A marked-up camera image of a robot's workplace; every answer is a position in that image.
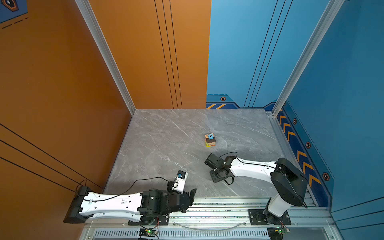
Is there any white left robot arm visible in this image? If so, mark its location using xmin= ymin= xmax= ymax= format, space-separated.
xmin=63 ymin=186 xmax=197 ymax=225

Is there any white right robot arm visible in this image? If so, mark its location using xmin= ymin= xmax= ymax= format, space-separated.
xmin=205 ymin=154 xmax=309 ymax=226

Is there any left green circuit board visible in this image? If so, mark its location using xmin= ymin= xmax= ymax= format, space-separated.
xmin=139 ymin=228 xmax=159 ymax=240

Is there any green circuit board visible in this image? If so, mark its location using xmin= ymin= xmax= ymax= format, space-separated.
xmin=267 ymin=228 xmax=290 ymax=240
xmin=139 ymin=228 xmax=159 ymax=240

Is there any right green circuit board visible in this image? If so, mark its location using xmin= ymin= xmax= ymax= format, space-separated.
xmin=267 ymin=228 xmax=290 ymax=240

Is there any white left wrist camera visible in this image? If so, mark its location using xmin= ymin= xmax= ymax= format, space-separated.
xmin=172 ymin=171 xmax=188 ymax=194

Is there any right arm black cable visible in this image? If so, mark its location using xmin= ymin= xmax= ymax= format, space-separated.
xmin=217 ymin=151 xmax=309 ymax=209

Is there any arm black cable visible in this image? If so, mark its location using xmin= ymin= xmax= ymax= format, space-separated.
xmin=74 ymin=176 xmax=178 ymax=202
xmin=217 ymin=151 xmax=309 ymax=209

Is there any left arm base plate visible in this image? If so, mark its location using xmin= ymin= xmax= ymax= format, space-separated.
xmin=128 ymin=214 xmax=169 ymax=227

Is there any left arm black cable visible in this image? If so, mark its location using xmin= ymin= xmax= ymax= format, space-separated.
xmin=74 ymin=176 xmax=178 ymax=202

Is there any aluminium front rail frame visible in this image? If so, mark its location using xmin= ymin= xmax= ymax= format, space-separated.
xmin=80 ymin=192 xmax=343 ymax=240

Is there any clear curved cable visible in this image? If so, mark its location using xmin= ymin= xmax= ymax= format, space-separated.
xmin=170 ymin=220 xmax=248 ymax=232

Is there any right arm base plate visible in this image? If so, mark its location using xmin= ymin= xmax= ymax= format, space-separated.
xmin=248 ymin=209 xmax=292 ymax=226

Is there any aluminium right corner post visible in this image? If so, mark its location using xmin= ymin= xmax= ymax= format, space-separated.
xmin=272 ymin=0 xmax=345 ymax=118

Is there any aluminium corner post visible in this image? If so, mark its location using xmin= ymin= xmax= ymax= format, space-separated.
xmin=75 ymin=0 xmax=136 ymax=117
xmin=272 ymin=0 xmax=345 ymax=118

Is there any aluminium left corner post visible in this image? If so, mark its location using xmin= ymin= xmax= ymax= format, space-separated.
xmin=75 ymin=0 xmax=136 ymax=117

